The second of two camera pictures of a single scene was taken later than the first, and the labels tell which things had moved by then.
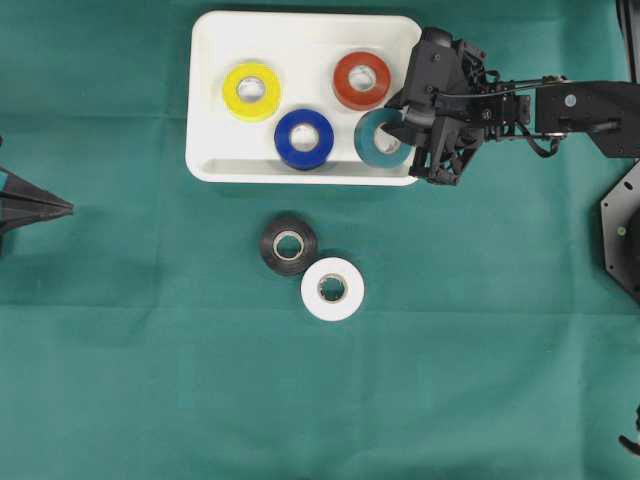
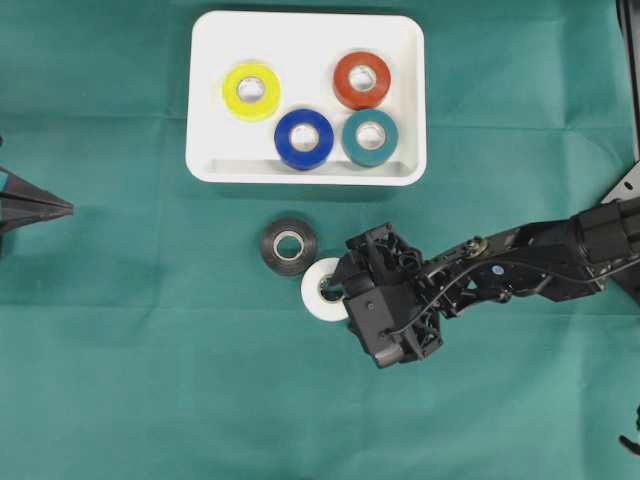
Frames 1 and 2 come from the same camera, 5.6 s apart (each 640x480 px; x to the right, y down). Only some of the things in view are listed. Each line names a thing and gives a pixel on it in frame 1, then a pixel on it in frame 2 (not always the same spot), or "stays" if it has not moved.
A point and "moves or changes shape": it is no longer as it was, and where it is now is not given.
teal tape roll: [375, 145] moves or changes shape
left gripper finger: [14, 215] stays
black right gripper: [454, 102] to [394, 297]
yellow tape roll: [252, 92] stays
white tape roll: [332, 289] stays
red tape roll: [361, 81] stays
